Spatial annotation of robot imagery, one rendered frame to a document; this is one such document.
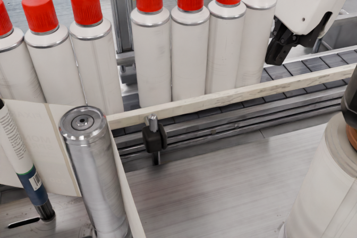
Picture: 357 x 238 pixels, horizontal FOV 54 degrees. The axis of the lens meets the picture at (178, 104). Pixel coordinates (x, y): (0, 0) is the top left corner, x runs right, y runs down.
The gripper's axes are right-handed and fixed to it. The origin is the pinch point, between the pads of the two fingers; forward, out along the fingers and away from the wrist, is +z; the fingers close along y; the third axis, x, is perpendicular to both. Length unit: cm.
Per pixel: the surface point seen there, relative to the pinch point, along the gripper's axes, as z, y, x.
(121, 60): 7.0, -3.2, -23.2
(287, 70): 4.4, -2.2, 6.5
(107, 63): 4.0, 2.3, -26.9
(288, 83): 2.7, 4.4, 1.3
